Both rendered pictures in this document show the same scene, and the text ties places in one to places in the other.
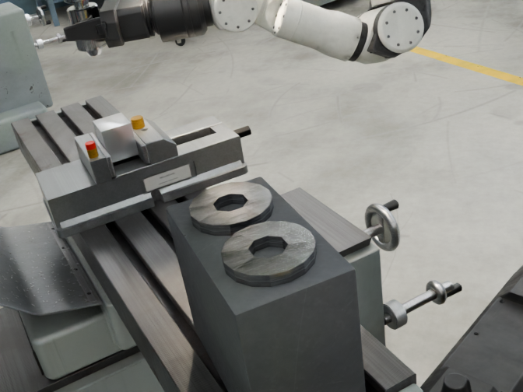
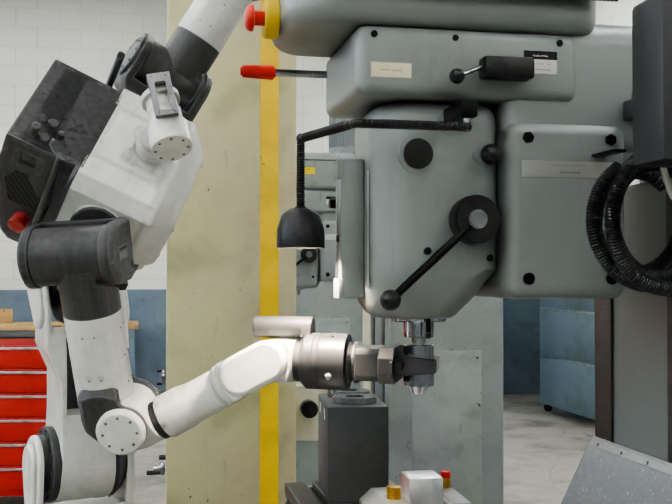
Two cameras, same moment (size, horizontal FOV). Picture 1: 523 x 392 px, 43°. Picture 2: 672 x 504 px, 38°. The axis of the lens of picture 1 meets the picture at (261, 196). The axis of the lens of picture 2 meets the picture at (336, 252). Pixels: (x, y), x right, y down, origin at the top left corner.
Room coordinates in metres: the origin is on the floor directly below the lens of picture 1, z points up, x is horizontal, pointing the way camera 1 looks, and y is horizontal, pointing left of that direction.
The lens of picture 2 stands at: (2.54, 0.44, 1.38)
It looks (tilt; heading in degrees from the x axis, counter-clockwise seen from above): 1 degrees up; 193
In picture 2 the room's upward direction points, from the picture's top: straight up
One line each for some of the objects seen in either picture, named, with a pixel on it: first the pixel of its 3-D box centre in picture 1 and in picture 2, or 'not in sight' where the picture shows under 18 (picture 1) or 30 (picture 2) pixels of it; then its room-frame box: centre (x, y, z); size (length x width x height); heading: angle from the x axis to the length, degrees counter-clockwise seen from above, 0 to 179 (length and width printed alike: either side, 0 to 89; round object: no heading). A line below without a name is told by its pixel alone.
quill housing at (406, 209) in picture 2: not in sight; (421, 213); (1.04, 0.23, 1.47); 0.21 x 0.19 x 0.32; 25
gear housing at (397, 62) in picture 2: not in sight; (444, 79); (1.02, 0.26, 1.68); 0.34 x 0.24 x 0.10; 115
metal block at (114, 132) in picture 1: (115, 137); (421, 494); (1.05, 0.23, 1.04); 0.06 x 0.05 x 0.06; 22
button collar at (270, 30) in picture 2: not in sight; (270, 19); (1.13, 0.02, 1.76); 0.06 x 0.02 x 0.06; 25
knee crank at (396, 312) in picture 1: (422, 299); not in sight; (1.13, -0.31, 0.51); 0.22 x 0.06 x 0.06; 115
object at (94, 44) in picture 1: (88, 29); (418, 368); (1.04, 0.22, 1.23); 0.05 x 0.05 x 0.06
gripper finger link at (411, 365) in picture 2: not in sight; (415, 366); (1.07, 0.22, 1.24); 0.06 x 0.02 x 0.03; 91
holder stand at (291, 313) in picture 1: (261, 300); (351, 441); (0.56, 0.02, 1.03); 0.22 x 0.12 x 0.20; 19
